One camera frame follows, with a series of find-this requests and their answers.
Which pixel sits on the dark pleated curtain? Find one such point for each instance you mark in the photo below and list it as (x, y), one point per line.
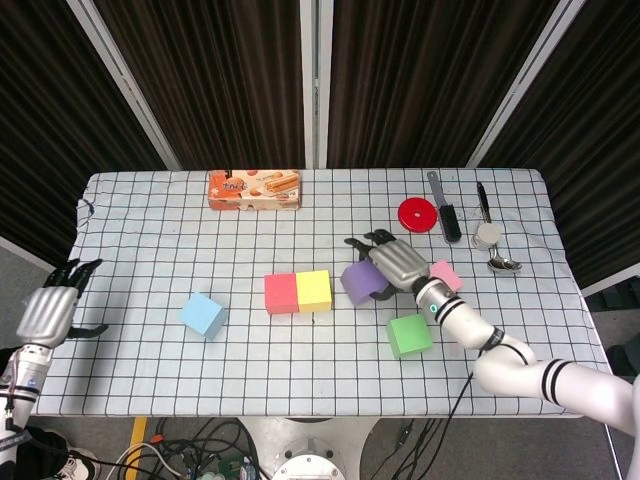
(50, 125)
(415, 75)
(215, 75)
(590, 125)

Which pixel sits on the purple foam cube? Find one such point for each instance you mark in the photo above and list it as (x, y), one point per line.
(359, 282)

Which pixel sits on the white frame post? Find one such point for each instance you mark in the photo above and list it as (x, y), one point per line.
(524, 85)
(316, 75)
(126, 85)

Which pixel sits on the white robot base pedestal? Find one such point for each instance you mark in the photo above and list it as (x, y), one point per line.
(307, 450)

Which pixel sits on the white black-checked tablecloth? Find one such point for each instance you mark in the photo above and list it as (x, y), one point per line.
(250, 380)

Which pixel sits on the orange plug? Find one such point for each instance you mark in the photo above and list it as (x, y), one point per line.
(156, 439)

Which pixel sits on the yellow foam cube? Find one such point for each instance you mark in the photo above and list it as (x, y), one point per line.
(315, 291)

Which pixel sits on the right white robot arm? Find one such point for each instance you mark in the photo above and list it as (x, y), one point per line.
(510, 375)

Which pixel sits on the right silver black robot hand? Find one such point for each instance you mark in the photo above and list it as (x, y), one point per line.
(400, 262)

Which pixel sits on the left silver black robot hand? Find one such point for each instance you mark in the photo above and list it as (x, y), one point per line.
(45, 315)

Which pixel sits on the metal spoon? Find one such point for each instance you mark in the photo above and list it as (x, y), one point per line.
(505, 265)

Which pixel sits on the black and white sneaker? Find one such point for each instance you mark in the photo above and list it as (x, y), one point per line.
(82, 465)

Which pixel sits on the small white jar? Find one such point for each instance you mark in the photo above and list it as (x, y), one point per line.
(487, 235)

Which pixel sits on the red foam cube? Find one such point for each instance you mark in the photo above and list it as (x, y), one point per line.
(281, 295)

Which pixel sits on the pink foam cube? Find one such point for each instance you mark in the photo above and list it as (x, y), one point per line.
(447, 275)

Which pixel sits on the light blue foam cube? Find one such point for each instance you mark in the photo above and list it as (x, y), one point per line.
(200, 314)

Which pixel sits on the black trouser leg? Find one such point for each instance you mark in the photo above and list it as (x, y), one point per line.
(45, 445)

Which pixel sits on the orange wafer snack box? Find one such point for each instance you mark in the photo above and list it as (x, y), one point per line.
(255, 190)

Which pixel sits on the green foam cube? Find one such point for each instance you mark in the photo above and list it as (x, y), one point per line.
(409, 336)

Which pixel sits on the red round disc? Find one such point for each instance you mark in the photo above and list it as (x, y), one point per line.
(417, 215)

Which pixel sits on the black pen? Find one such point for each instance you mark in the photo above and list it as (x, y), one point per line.
(483, 200)

